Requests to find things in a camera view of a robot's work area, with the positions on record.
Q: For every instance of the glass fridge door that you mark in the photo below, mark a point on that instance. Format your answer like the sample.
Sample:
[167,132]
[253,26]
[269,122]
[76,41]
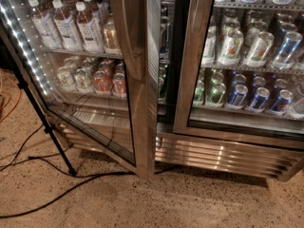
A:
[241,125]
[137,23]

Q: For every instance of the green soda can left door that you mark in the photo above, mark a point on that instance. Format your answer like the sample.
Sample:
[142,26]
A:
[161,88]

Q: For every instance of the green can right door left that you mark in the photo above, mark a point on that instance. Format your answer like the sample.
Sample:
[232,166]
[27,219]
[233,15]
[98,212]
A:
[199,93]

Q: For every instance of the stainless steel fridge base grille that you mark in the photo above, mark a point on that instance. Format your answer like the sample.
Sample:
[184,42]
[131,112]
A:
[139,149]

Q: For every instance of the red soda can middle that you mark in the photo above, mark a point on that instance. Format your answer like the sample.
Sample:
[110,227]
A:
[119,84]

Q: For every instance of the pale green soda can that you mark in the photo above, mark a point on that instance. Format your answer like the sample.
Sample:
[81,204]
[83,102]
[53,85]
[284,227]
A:
[83,80]

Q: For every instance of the gold tall can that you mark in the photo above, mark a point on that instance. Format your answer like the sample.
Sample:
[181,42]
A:
[111,40]

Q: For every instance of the white tall can left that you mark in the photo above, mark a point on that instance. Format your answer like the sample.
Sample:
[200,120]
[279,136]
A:
[208,54]

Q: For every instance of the white tall can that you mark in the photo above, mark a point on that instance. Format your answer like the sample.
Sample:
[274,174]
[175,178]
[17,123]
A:
[259,49]
[231,46]
[208,54]

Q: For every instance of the blue silver tall can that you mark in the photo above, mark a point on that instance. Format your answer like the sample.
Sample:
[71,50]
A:
[164,41]
[284,54]

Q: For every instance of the blue soda can left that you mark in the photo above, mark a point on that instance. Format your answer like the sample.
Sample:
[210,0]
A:
[237,97]

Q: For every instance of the blue soda can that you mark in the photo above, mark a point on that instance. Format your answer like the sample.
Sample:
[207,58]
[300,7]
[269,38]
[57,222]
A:
[237,97]
[258,101]
[279,104]

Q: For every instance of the green white soda can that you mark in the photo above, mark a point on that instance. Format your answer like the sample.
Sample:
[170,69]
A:
[66,79]

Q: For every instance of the tea bottle white cap right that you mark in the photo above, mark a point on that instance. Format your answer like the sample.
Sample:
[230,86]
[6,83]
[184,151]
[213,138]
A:
[89,28]

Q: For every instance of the tea bottle white cap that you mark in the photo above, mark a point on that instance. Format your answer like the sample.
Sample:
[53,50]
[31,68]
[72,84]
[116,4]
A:
[66,25]
[42,20]
[89,28]

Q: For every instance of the white tall can middle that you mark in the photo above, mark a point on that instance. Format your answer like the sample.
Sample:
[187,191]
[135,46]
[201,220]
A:
[231,46]

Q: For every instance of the blue soda can middle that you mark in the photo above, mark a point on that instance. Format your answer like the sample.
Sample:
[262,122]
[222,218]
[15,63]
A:
[258,101]

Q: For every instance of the white tall can right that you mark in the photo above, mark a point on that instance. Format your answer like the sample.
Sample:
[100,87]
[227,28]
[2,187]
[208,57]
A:
[259,49]

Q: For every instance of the tea bottle white cap middle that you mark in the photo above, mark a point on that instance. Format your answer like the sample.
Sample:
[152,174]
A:
[66,25]

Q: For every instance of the blue soda can right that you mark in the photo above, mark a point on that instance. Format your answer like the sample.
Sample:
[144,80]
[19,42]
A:
[279,104]

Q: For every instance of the black tripod leg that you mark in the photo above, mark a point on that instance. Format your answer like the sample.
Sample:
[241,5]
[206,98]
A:
[22,84]

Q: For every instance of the tea bottle white cap left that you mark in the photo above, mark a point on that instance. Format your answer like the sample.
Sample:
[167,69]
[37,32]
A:
[42,20]

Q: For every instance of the blue silver tall can right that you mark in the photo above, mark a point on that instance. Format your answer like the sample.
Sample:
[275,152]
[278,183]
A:
[284,54]

